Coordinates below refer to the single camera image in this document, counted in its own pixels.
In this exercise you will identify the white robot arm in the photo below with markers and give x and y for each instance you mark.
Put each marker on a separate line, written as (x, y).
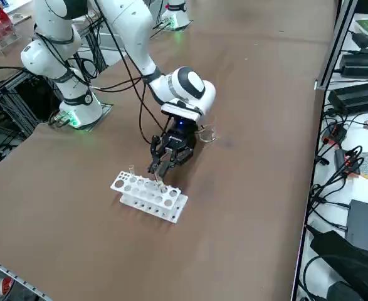
(130, 25)
(182, 19)

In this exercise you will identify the black power adapter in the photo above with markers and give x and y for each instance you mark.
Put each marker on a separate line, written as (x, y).
(360, 39)

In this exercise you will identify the clear glass test tube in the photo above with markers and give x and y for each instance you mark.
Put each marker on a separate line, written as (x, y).
(132, 171)
(161, 186)

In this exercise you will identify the white test tube rack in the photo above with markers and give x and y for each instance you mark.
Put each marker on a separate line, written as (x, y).
(149, 197)

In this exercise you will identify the dark grey flat box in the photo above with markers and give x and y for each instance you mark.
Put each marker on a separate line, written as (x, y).
(367, 225)

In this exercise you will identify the black block with orange plugs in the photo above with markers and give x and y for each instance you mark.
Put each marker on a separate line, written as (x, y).
(343, 161)

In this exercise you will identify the red white spool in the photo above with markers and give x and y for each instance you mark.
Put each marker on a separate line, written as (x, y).
(3, 287)

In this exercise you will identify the aluminium camera mount post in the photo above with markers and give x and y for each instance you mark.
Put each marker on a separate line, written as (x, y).
(334, 47)

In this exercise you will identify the black device with red plugs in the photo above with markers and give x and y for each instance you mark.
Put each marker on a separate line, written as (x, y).
(335, 133)

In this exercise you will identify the clear glass beaker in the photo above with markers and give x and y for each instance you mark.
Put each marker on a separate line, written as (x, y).
(210, 135)

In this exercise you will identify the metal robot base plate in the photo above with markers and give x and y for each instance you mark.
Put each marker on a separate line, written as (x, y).
(107, 108)

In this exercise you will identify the long black power supply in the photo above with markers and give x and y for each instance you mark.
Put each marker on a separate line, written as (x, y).
(357, 95)
(362, 64)

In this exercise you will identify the black metal frame stand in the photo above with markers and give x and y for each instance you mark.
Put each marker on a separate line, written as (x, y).
(17, 103)

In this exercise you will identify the aluminium rail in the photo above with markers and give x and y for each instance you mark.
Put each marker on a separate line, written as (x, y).
(14, 274)

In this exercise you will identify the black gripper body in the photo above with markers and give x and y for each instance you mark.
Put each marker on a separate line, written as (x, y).
(182, 141)

